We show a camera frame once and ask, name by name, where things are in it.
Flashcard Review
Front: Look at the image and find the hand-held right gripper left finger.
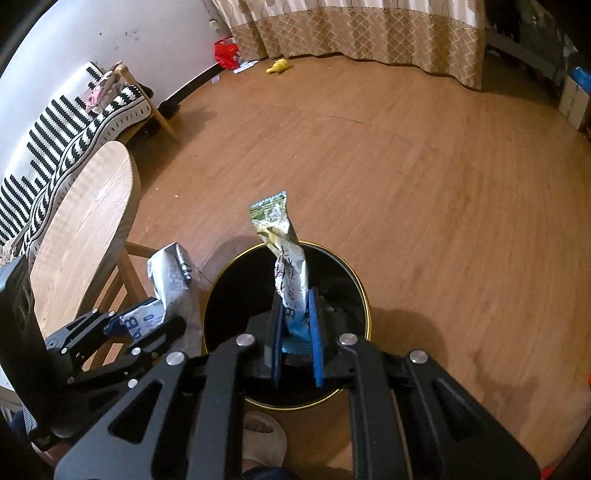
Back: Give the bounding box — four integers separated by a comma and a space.
54, 293, 284, 480

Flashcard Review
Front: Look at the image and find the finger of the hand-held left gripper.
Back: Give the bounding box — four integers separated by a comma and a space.
45, 299, 160, 357
68, 315, 188, 392

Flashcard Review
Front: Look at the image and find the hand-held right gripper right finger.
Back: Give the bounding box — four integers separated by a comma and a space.
307, 287, 541, 480

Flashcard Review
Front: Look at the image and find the white blue packet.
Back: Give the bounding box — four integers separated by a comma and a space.
119, 242, 204, 356

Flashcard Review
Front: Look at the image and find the green snack wrapper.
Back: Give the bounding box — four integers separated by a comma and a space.
249, 190, 311, 356

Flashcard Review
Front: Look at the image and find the black bin with gold rim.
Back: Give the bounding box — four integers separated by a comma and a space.
202, 241, 373, 411

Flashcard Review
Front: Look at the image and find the person's foot in beige slipper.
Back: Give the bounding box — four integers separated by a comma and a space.
242, 412, 287, 469

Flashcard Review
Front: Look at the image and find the round wooden table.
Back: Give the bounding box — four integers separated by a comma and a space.
28, 141, 155, 370

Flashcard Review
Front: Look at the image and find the person's leg in jeans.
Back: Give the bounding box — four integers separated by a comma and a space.
242, 466, 296, 480

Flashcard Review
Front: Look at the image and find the black white striped sofa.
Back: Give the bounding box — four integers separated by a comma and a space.
0, 62, 178, 268

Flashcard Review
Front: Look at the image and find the pink toy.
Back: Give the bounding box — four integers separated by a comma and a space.
81, 74, 125, 112

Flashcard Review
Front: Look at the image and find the red plastic bag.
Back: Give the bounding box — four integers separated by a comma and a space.
213, 38, 241, 70

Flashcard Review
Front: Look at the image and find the beige patterned curtain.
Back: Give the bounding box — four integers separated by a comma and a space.
210, 0, 488, 90

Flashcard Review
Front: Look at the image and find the cardboard box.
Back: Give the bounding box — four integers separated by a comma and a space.
556, 69, 591, 136

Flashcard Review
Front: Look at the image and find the dark furniture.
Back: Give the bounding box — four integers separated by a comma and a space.
485, 0, 578, 88

